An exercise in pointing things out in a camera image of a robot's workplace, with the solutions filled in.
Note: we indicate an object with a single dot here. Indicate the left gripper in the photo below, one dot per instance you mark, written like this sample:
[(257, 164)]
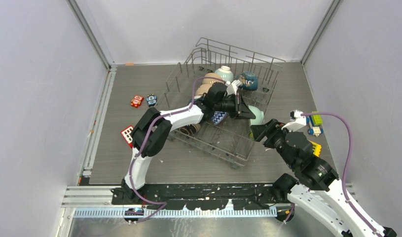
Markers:
[(241, 110)]

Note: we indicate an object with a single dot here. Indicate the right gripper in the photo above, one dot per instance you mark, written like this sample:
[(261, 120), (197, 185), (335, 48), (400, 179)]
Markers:
[(269, 129)]

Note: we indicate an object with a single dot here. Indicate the pale green celadon bowl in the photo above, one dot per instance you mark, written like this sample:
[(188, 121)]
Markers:
[(258, 114)]

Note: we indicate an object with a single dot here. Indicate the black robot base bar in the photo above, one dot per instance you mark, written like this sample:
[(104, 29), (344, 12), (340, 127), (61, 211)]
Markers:
[(202, 200)]

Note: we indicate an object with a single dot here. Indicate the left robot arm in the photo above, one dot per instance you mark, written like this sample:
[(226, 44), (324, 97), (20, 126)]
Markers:
[(152, 130)]

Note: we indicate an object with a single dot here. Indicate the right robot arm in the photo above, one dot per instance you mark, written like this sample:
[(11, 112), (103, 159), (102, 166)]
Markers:
[(315, 185)]

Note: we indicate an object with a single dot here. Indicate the dark teal painted bowl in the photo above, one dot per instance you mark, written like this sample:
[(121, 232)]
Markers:
[(249, 81)]

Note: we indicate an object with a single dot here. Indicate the light green striped bowl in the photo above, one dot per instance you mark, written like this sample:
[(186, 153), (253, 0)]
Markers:
[(225, 73)]

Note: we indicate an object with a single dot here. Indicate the beige bowl upper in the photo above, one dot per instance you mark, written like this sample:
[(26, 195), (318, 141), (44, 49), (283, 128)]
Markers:
[(211, 78)]

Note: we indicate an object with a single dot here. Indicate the beige bowl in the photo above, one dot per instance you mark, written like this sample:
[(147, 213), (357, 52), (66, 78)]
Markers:
[(202, 89), (211, 78)]

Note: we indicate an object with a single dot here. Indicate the beige bowl lower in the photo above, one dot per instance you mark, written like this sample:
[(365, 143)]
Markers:
[(202, 89)]

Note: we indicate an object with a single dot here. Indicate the brown ribbed bowl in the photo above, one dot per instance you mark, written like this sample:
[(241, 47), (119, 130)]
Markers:
[(190, 129)]

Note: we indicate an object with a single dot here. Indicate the green blue toy car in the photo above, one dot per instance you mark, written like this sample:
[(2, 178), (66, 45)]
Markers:
[(315, 125)]

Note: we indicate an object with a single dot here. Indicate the yellow toy block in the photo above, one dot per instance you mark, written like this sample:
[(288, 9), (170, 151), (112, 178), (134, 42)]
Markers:
[(316, 148)]

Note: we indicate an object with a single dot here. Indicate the red owl toy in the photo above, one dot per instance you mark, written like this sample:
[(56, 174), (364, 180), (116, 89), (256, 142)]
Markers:
[(137, 101)]

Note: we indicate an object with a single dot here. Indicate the red toy block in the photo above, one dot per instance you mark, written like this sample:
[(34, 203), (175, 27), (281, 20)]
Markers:
[(126, 134)]

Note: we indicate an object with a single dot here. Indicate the grey wire dish rack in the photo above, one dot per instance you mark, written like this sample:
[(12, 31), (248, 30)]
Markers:
[(225, 130)]

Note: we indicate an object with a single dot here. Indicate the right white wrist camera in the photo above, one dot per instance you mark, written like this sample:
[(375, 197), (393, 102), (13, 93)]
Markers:
[(297, 121)]

